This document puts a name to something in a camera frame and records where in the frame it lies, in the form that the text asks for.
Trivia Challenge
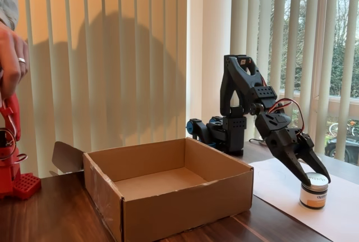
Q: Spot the labelled jar with silver lid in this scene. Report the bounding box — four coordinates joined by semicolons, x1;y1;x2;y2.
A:
299;172;329;209

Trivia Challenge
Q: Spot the red leader robot arm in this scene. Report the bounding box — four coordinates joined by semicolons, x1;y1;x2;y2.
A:
0;93;42;200

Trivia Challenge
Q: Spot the open brown cardboard box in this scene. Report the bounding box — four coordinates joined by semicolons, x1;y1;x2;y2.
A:
52;137;255;242

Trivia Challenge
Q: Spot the person's hand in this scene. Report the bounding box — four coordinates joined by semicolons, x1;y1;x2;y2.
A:
0;22;30;108

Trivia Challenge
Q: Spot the black parked car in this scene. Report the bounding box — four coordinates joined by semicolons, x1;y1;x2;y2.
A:
324;136;359;166

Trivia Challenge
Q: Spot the parked bicycle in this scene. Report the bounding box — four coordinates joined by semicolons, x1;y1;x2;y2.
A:
328;120;359;138

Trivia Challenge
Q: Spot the white paper sheet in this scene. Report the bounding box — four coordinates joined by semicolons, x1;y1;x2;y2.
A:
248;155;359;242

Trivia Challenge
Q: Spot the black blue table clamp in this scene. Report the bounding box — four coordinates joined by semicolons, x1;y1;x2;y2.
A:
186;118;217;149

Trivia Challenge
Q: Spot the cream vertical blind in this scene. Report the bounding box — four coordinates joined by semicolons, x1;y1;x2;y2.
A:
229;0;359;167
0;0;188;178

